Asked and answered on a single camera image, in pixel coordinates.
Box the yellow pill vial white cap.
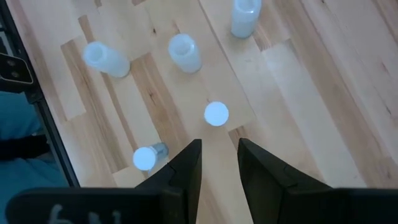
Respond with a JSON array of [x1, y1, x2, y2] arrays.
[[203, 101, 230, 128]]

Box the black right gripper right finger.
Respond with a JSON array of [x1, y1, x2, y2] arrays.
[[238, 138, 398, 224]]

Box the translucent white pill vial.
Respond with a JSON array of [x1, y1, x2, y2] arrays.
[[82, 41, 131, 78], [230, 0, 262, 39], [167, 33, 203, 75]]

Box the black metal rig frame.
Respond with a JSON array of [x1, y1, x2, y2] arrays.
[[0, 0, 81, 188]]

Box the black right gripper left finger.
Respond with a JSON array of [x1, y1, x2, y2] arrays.
[[6, 139, 202, 224]]

